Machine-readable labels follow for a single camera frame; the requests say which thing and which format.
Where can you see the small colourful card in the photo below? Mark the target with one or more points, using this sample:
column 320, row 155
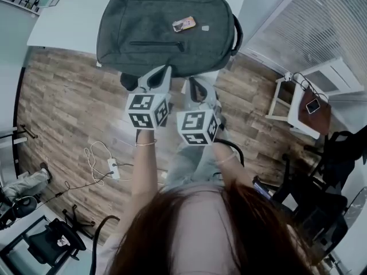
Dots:
column 185, row 24

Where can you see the person's left forearm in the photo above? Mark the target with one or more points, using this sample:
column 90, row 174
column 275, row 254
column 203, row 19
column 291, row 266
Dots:
column 144, row 168

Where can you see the white cabinet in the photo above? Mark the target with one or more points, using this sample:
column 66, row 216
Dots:
column 344, row 73

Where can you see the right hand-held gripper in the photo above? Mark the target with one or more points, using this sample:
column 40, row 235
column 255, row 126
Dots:
column 195, row 125

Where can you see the thin left wrist bangle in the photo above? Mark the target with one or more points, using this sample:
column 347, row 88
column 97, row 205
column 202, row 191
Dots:
column 146, row 144

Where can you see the dark grey backpack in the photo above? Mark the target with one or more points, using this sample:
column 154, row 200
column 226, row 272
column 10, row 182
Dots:
column 160, row 10

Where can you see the white smartphone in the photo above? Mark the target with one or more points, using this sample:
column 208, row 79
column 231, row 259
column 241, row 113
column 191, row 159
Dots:
column 312, row 106

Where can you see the white stool brown top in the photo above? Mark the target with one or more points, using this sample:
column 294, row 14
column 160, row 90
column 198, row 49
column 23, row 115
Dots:
column 315, row 122

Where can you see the black office chair white print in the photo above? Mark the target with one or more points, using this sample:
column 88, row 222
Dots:
column 46, row 245

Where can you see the person's right forearm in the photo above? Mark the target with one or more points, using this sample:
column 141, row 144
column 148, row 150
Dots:
column 229, row 170

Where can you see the person's light jeans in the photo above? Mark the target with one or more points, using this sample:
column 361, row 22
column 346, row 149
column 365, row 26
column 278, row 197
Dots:
column 189, row 165

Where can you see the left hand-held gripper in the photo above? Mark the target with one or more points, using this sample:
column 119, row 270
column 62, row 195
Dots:
column 143, row 110

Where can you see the plain black office chair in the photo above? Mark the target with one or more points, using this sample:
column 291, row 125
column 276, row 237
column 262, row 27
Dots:
column 329, row 182

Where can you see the white window blinds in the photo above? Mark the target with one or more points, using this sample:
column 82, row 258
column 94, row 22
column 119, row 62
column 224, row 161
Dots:
column 315, row 24

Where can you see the whiteboard stand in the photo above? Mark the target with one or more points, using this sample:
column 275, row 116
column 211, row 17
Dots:
column 28, row 132

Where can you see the person's pale pink shirt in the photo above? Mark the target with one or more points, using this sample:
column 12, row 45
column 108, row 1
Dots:
column 200, row 233

